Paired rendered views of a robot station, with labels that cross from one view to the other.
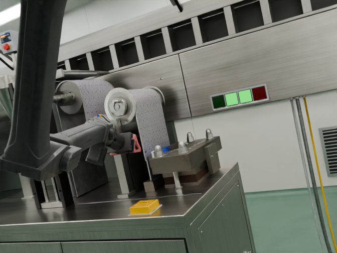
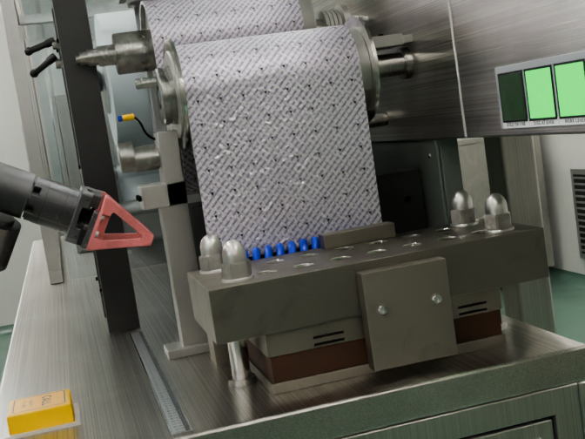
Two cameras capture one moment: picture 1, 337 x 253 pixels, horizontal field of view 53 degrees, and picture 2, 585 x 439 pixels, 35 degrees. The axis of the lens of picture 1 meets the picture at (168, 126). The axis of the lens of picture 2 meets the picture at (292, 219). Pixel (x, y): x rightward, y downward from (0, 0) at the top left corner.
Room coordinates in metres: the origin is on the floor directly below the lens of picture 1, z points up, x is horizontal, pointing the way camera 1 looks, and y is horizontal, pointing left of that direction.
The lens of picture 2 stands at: (0.64, -0.86, 1.20)
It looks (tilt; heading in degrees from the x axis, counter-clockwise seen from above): 6 degrees down; 50
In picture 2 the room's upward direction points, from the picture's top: 8 degrees counter-clockwise
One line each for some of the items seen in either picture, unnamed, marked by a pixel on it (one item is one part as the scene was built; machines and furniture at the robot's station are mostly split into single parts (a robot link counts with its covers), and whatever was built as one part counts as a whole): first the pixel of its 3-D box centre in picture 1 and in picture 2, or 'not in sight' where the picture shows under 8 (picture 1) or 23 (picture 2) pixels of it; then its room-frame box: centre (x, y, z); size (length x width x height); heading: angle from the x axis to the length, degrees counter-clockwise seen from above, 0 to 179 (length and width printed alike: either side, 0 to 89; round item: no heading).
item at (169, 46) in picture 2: (120, 106); (176, 94); (1.33, 0.17, 1.25); 0.15 x 0.01 x 0.15; 64
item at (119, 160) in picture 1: (118, 158); (169, 244); (1.31, 0.22, 1.05); 0.06 x 0.05 x 0.31; 154
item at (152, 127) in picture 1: (154, 133); (290, 185); (1.41, 0.06, 1.11); 0.23 x 0.01 x 0.18; 154
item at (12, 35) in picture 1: (9, 42); not in sight; (1.60, 0.65, 1.66); 0.07 x 0.07 x 0.10; 75
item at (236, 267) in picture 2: (182, 146); (234, 260); (1.24, -0.03, 1.05); 0.04 x 0.04 x 0.04
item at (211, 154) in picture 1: (212, 157); (407, 313); (1.37, -0.15, 0.96); 0.10 x 0.03 x 0.11; 154
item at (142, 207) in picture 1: (144, 207); (41, 411); (1.05, 0.13, 0.91); 0.07 x 0.07 x 0.02; 64
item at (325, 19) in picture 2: not in sight; (325, 28); (1.71, 0.27, 1.33); 0.07 x 0.07 x 0.07; 64
